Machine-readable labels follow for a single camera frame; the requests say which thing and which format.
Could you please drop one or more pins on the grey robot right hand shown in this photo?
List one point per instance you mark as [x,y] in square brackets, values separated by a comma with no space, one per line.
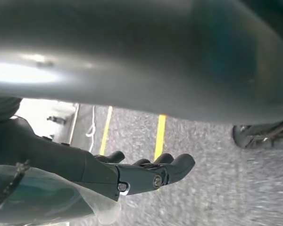
[61,162]

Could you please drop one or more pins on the yellow floor tape outline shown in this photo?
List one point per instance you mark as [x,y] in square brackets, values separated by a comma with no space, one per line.
[160,137]

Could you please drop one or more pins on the silver robot body shell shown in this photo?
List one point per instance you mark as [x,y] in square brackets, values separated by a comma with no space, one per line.
[132,62]

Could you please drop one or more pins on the stainless steel workbench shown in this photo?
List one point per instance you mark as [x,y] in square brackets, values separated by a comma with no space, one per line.
[42,121]

